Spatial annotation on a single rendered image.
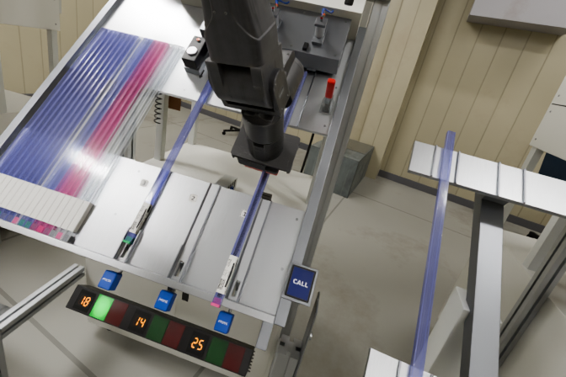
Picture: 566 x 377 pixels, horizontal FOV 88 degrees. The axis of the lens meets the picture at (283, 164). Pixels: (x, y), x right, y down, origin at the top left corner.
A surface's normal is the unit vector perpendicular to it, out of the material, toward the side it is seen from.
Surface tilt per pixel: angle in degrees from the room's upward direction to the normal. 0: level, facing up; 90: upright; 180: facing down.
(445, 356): 90
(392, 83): 90
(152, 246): 46
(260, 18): 75
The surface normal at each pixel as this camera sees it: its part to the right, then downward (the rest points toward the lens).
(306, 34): -0.01, -0.41
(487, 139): -0.44, 0.22
